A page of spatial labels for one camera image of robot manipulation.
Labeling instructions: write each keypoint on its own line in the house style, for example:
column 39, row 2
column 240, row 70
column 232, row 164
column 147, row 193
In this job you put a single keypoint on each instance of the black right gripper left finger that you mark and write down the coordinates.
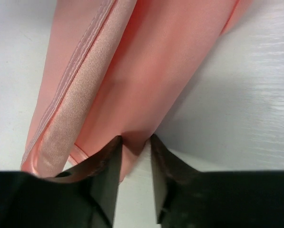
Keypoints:
column 83, row 196

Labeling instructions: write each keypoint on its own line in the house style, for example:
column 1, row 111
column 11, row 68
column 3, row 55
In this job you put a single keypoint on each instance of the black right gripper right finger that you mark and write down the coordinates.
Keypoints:
column 188, row 198

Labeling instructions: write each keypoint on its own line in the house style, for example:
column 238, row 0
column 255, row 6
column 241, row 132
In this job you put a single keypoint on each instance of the pink satin napkin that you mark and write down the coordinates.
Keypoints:
column 115, row 67

